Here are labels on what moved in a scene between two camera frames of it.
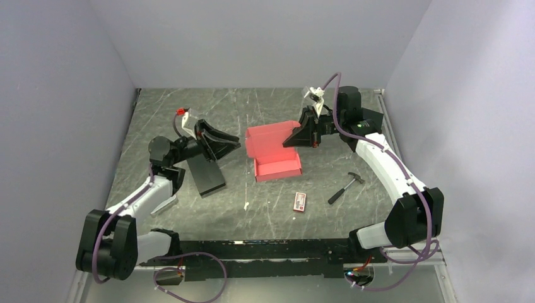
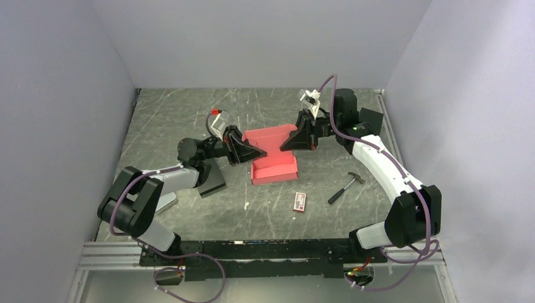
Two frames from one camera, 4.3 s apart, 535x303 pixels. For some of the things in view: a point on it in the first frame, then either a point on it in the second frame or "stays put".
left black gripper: [215, 149] to [240, 150]
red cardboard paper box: [264, 144] stays put
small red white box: [299, 201] stays put
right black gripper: [308, 134] stays put
